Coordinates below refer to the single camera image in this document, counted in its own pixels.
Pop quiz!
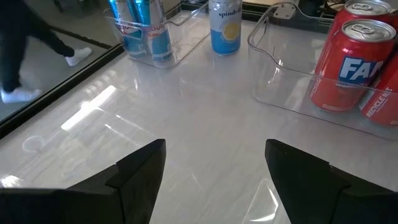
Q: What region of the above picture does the grey corner bracket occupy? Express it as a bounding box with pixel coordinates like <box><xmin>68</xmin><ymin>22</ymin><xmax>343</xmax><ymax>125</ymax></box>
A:
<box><xmin>273</xmin><ymin>2</ymin><xmax>297</xmax><ymax>19</ymax></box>

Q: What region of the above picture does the person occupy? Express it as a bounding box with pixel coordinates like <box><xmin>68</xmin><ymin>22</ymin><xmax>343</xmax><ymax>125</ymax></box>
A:
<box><xmin>0</xmin><ymin>0</ymin><xmax>93</xmax><ymax>104</ymax></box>

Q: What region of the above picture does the white blue Spindrift can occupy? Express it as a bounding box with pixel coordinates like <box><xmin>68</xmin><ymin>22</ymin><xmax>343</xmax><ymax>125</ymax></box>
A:
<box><xmin>208</xmin><ymin>0</ymin><xmax>243</xmax><ymax>57</ymax></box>

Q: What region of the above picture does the clear plastic bin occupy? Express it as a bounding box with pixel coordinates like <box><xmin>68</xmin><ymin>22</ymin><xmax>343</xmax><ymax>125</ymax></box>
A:
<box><xmin>104</xmin><ymin>1</ymin><xmax>212</xmax><ymax>69</ymax></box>
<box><xmin>247</xmin><ymin>1</ymin><xmax>398</xmax><ymax>141</ymax></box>

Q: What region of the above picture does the blue silver Red Bull can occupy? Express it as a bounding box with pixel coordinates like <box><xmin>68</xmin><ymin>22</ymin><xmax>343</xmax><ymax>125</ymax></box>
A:
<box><xmin>108</xmin><ymin>0</ymin><xmax>147</xmax><ymax>59</ymax></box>
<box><xmin>133</xmin><ymin>0</ymin><xmax>174</xmax><ymax>62</ymax></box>

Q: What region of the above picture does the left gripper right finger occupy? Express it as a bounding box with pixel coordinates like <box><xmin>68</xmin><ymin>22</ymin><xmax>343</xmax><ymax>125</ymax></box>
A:
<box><xmin>264</xmin><ymin>139</ymin><xmax>398</xmax><ymax>224</ymax></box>

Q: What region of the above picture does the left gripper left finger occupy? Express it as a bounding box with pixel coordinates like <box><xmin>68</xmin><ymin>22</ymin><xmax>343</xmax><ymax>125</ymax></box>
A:
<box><xmin>0</xmin><ymin>139</ymin><xmax>167</xmax><ymax>224</ymax></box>

